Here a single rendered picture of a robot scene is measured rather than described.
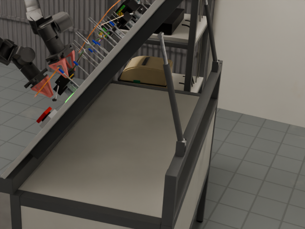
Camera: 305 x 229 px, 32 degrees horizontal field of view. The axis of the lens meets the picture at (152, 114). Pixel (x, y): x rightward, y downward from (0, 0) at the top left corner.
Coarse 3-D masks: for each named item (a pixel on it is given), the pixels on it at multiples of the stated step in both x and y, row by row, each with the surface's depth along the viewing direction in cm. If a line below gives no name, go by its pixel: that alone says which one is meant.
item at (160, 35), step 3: (159, 33) 172; (162, 33) 173; (159, 36) 172; (162, 36) 173; (159, 39) 173; (162, 39) 173; (162, 42) 173; (162, 45) 174; (162, 48) 174; (162, 51) 174; (165, 51) 175; (162, 54) 175; (165, 54) 175; (165, 57) 175; (165, 60) 175; (165, 63) 176
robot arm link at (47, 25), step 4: (48, 20) 197; (52, 20) 197; (44, 24) 196; (48, 24) 195; (52, 24) 199; (56, 24) 196; (40, 28) 195; (44, 28) 194; (48, 28) 194; (52, 28) 196; (56, 28) 198; (40, 32) 195; (44, 32) 194; (48, 32) 195; (52, 32) 195; (44, 36) 195; (48, 36) 195; (52, 36) 195; (44, 40) 196
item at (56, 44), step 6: (48, 42) 196; (54, 42) 196; (60, 42) 198; (48, 48) 198; (54, 48) 197; (60, 48) 198; (66, 48) 199; (54, 54) 198; (60, 54) 196; (48, 60) 197
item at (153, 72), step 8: (144, 56) 322; (152, 56) 322; (128, 64) 315; (136, 64) 310; (144, 64) 308; (152, 64) 310; (160, 64) 312; (128, 72) 308; (136, 72) 307; (144, 72) 306; (152, 72) 305; (160, 72) 304; (120, 80) 311; (128, 80) 310; (136, 80) 308; (144, 80) 308; (152, 80) 307; (160, 80) 306
